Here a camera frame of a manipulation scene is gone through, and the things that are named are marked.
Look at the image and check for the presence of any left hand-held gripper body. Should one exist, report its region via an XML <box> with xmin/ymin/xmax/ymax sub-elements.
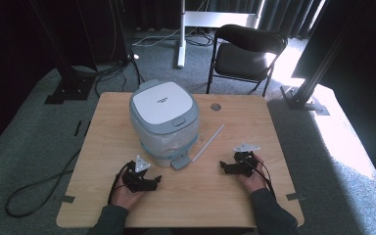
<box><xmin>120</xmin><ymin>155</ymin><xmax>155</xmax><ymax>194</ymax></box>

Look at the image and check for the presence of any grey pedal trash can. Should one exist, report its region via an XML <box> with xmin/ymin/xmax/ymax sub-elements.
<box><xmin>128</xmin><ymin>78</ymin><xmax>201</xmax><ymax>171</ymax></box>

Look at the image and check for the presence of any bundle of floor cables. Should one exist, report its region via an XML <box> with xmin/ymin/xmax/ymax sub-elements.
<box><xmin>71</xmin><ymin>27</ymin><xmax>216</xmax><ymax>99</ymax></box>

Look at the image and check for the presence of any clear plastic bin liner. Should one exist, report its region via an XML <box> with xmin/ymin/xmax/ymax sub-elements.
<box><xmin>139</xmin><ymin>118</ymin><xmax>200</xmax><ymax>161</ymax></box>

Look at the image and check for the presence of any black metal stand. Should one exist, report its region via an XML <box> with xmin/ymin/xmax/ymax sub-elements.
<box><xmin>279</xmin><ymin>0</ymin><xmax>360</xmax><ymax>117</ymax></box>
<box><xmin>28</xmin><ymin>0</ymin><xmax>96</xmax><ymax>106</ymax></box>

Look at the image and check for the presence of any person's left hand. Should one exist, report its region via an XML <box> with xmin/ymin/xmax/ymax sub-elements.
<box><xmin>112</xmin><ymin>174</ymin><xmax>145</xmax><ymax>211</ymax></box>

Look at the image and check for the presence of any white straw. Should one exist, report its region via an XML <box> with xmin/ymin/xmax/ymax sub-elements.
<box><xmin>191</xmin><ymin>122</ymin><xmax>225</xmax><ymax>164</ymax></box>

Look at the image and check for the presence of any black floor cable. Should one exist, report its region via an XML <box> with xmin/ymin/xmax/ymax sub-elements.
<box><xmin>4</xmin><ymin>147</ymin><xmax>83</xmax><ymax>218</ymax></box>

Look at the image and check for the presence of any dark curtain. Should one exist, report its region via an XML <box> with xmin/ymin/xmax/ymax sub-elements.
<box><xmin>133</xmin><ymin>0</ymin><xmax>327</xmax><ymax>40</ymax></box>

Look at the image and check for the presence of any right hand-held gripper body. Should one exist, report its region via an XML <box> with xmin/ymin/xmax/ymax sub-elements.
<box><xmin>228</xmin><ymin>142</ymin><xmax>261</xmax><ymax>178</ymax></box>

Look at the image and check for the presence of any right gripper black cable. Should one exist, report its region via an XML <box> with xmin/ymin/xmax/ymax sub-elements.
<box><xmin>243</xmin><ymin>152</ymin><xmax>277</xmax><ymax>200</ymax></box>

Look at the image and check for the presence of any black folding chair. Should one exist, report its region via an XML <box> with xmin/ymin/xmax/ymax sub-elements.
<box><xmin>206</xmin><ymin>23</ymin><xmax>289</xmax><ymax>98</ymax></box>

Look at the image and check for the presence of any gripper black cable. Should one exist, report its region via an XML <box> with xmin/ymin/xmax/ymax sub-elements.
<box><xmin>243</xmin><ymin>152</ymin><xmax>277</xmax><ymax>200</ymax></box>
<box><xmin>107</xmin><ymin>161</ymin><xmax>135</xmax><ymax>206</ymax></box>

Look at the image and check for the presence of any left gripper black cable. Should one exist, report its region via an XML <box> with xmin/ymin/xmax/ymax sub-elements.
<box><xmin>107</xmin><ymin>161</ymin><xmax>135</xmax><ymax>206</ymax></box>

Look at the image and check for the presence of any person's right hand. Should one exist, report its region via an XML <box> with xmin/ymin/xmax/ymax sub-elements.
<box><xmin>237</xmin><ymin>154</ymin><xmax>269</xmax><ymax>194</ymax></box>

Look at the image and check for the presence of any white metal stand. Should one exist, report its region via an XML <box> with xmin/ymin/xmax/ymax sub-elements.
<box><xmin>176</xmin><ymin>0</ymin><xmax>266</xmax><ymax>70</ymax></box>

